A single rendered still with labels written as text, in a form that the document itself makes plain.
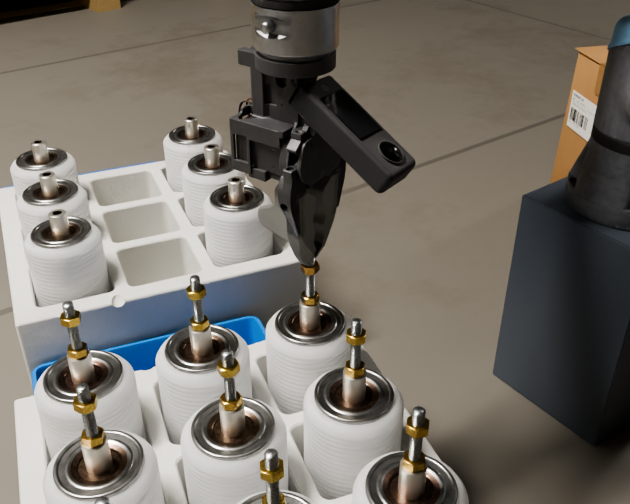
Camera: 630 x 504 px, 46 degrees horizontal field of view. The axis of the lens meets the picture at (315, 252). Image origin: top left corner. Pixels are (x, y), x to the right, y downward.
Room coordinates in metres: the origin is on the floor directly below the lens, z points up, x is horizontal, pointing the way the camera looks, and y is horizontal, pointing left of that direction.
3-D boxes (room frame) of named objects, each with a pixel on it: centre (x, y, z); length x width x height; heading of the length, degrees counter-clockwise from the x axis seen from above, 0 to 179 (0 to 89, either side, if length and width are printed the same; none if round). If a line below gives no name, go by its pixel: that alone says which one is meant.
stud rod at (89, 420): (0.44, 0.18, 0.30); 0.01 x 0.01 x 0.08
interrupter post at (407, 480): (0.41, -0.08, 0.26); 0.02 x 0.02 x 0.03
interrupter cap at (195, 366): (0.59, 0.12, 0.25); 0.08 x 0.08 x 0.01
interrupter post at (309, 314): (0.63, 0.01, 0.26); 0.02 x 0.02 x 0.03
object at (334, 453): (0.52, -0.04, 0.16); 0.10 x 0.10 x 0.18
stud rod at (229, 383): (0.48, 0.07, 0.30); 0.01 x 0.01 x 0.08
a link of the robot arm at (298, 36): (0.64, 0.02, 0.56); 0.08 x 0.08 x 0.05
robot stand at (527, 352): (0.81, -0.39, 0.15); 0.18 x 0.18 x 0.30; 36
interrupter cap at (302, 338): (0.63, 0.01, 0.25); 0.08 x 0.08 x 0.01
